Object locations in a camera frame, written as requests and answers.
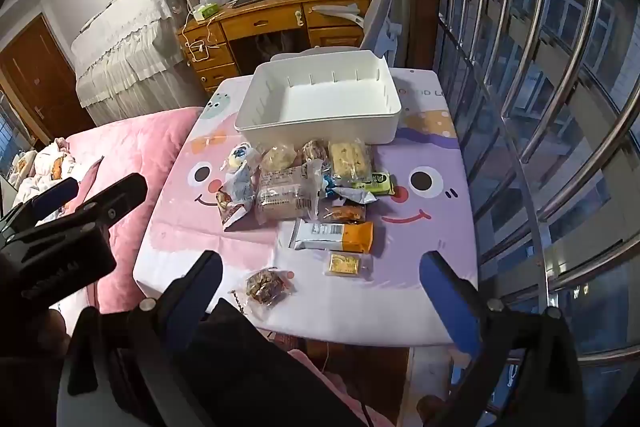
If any dark cloth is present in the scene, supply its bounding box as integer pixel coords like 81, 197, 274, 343
190, 297, 381, 427

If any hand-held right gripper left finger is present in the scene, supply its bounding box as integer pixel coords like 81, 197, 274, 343
57, 249, 224, 427

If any white lace cloth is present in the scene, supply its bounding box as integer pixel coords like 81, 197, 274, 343
70, 0, 206, 128

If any wooden desk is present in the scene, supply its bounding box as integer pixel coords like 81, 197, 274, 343
177, 0, 373, 95

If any dark muffin packet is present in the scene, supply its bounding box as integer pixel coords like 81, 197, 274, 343
301, 138, 328, 165

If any red brown snack packet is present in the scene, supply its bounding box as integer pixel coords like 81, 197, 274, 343
216, 189, 258, 233

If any brown nut snack packet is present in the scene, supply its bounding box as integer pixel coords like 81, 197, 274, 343
244, 268, 296, 308

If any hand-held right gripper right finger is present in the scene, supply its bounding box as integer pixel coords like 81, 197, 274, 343
419, 250, 586, 427

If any pale round pastry packet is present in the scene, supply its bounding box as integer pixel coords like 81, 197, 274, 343
260, 144, 303, 172

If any white plastic storage bin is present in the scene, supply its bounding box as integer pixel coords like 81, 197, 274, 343
235, 50, 403, 146

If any white charger cable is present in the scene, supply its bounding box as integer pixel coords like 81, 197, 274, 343
180, 4, 226, 62

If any yellow sponge cake packet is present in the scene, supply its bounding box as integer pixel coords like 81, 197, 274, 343
327, 139, 376, 185

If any small yellow cake packet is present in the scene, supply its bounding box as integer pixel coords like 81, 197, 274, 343
327, 253, 373, 280

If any green snack packet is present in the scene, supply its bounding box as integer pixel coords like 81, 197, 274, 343
362, 172, 397, 196

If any large clear bread packet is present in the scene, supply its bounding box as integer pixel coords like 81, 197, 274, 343
255, 159, 325, 223

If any red-edged clear snack packet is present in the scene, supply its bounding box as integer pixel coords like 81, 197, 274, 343
320, 203, 367, 224

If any orange white snack bar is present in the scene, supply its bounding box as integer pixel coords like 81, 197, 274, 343
292, 219, 375, 254

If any blue silver snack packet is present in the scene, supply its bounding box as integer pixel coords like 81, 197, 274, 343
322, 174, 381, 206

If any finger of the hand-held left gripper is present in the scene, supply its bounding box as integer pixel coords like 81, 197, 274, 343
10, 173, 148, 243
0, 177, 81, 233

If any brown door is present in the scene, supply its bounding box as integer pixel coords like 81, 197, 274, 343
0, 14, 96, 148

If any blue white round snack packet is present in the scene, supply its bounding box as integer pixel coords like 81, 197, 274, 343
225, 142, 261, 172

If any white printed cloth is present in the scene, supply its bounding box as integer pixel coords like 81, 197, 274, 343
10, 137, 101, 208

